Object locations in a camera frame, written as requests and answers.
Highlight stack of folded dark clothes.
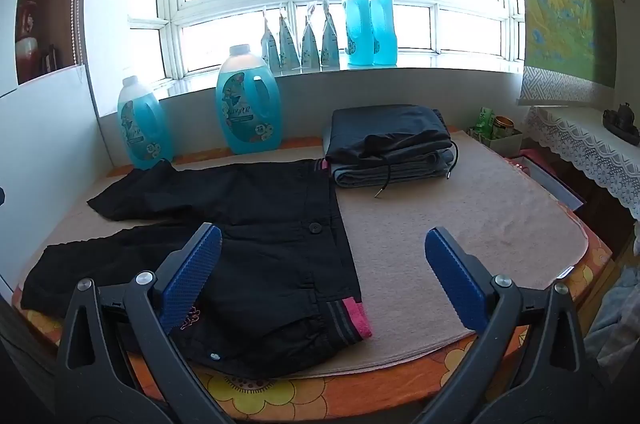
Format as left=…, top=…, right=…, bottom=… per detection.
left=325, top=104, right=460, bottom=201

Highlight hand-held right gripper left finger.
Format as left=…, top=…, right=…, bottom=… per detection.
left=56, top=222, right=236, bottom=424

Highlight white shelf cabinet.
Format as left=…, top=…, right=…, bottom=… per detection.
left=0, top=0, right=108, bottom=300

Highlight large blue detergent bottle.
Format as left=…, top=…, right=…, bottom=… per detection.
left=216, top=45, right=283, bottom=154
left=117, top=76, right=174, bottom=170

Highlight landscape wall scroll painting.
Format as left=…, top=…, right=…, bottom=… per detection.
left=505, top=0, right=618, bottom=105

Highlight beige blanket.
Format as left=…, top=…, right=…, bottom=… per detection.
left=15, top=129, right=603, bottom=377

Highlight black pants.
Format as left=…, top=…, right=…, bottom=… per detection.
left=20, top=158, right=373, bottom=380

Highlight light grey cloth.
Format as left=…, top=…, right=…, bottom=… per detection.
left=585, top=269, right=640, bottom=370

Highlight white lace tablecloth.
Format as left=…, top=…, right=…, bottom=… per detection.
left=522, top=104, right=640, bottom=222

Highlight dark teapot set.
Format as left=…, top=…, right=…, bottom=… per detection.
left=602, top=102, right=637, bottom=132

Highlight red ceramic vase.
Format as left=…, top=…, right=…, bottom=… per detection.
left=15, top=2, right=41, bottom=82

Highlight green carton box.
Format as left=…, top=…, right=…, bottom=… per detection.
left=475, top=107, right=496, bottom=137

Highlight folded grey-blue jeans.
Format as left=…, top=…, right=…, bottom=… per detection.
left=331, top=149, right=453, bottom=189

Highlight blue detergent bottle white cap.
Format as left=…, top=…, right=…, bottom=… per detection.
left=368, top=0, right=399, bottom=66
left=341, top=0, right=375, bottom=66

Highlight dark storage box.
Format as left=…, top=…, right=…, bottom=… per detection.
left=510, top=154, right=586, bottom=211

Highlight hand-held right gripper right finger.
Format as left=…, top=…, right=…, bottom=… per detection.
left=424, top=227, right=596, bottom=424

